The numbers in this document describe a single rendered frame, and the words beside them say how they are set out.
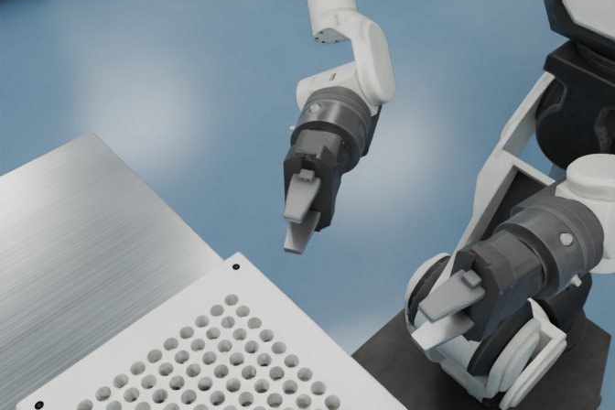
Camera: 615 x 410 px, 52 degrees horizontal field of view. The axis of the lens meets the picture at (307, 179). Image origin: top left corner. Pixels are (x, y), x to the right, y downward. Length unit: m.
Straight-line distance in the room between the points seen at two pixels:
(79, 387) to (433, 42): 2.26
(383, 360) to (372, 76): 0.82
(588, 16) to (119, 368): 0.61
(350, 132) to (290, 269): 1.10
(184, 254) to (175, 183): 1.31
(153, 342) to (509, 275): 0.33
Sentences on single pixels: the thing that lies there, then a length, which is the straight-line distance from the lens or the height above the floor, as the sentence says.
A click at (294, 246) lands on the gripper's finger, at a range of 0.69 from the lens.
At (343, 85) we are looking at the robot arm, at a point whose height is 0.97.
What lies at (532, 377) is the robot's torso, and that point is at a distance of 1.35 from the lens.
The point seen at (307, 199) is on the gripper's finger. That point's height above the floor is 0.97.
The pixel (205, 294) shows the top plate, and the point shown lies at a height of 0.94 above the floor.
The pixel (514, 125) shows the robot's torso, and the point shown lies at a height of 0.88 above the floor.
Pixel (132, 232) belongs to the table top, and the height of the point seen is 0.87.
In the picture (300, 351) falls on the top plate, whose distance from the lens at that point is 0.59.
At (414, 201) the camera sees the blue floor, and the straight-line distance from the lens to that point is 1.99.
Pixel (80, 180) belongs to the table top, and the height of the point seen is 0.87.
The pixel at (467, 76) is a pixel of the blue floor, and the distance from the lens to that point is 2.51.
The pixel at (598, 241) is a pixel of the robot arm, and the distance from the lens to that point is 0.70.
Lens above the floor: 1.46
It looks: 46 degrees down
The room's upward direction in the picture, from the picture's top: straight up
